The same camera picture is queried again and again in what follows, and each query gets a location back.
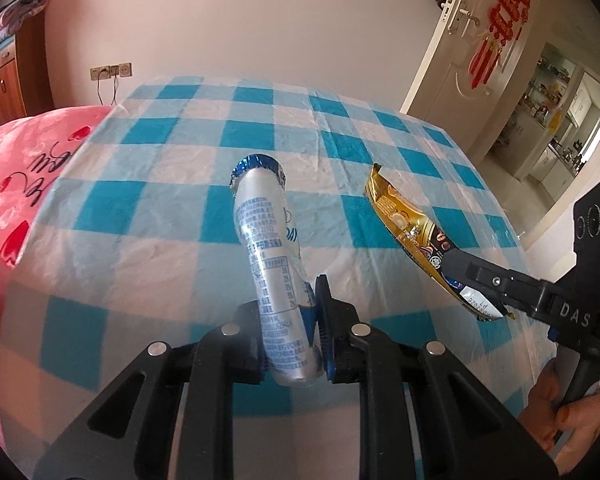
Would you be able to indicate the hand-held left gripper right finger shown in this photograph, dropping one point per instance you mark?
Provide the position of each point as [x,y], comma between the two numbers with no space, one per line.
[340,320]

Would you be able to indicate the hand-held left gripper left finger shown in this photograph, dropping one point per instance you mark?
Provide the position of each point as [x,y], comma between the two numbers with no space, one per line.
[240,340]

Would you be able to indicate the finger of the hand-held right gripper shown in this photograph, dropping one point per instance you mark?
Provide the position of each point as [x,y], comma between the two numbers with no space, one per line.
[520,290]

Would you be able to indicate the gold snack wrapper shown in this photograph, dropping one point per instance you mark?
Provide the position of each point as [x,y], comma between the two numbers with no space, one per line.
[410,220]

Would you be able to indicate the person's right hand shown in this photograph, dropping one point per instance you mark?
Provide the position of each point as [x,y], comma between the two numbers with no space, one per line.
[545,400]

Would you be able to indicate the white kitchen counter cabinet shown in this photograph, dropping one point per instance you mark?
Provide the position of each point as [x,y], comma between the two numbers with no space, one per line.
[547,162]

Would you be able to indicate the kitchen shelf with goods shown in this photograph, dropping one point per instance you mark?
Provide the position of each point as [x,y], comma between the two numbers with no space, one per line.
[540,100]

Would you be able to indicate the cream room door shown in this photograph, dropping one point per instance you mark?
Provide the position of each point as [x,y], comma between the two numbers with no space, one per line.
[445,85]

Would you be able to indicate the blue white checked tablecloth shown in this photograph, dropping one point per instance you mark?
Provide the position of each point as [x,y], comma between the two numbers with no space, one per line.
[180,125]

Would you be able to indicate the red knot ornament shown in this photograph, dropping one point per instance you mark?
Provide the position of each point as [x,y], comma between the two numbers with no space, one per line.
[500,20]

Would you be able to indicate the brown wooden cabinet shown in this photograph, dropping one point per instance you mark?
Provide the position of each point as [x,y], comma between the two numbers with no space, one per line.
[10,85]

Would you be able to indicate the pink folded blanket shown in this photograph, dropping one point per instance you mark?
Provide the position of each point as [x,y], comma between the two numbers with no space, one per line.
[10,22]

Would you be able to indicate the white kitchen wall cabinet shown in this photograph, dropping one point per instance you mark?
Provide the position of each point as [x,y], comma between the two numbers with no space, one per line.
[592,100]

